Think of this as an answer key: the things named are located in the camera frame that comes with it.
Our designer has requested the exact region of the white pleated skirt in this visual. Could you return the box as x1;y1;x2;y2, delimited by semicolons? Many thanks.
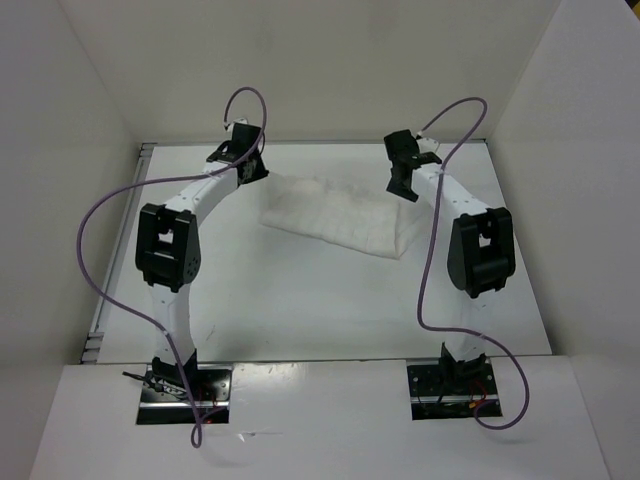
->
259;174;431;260

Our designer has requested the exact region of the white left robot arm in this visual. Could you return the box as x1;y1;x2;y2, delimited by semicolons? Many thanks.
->
135;122;269;400

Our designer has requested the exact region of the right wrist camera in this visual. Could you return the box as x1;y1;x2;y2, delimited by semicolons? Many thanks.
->
415;132;440;154

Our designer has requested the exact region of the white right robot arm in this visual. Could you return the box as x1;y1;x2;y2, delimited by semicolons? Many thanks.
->
384;129;516;393

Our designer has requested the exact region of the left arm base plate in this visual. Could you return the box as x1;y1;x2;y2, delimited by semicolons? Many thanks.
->
122;365;233;425

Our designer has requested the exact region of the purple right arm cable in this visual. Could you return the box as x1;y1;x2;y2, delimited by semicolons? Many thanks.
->
415;96;532;431

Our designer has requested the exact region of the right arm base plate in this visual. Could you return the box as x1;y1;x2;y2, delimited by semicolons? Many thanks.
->
406;359;502;421

